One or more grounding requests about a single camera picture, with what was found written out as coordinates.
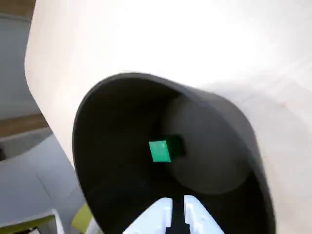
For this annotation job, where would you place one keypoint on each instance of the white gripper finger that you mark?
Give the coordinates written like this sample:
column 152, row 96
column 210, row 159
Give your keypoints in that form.
column 200, row 214
column 153, row 217

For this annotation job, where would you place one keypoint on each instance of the green cube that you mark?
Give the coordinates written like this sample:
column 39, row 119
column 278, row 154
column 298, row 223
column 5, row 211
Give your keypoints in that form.
column 159, row 151

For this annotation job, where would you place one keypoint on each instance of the black cylindrical pot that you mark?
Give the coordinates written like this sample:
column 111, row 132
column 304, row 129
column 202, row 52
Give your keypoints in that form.
column 117, row 136

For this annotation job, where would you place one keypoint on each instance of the green base clamp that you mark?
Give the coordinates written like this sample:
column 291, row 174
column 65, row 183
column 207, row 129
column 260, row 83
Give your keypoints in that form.
column 81, row 220

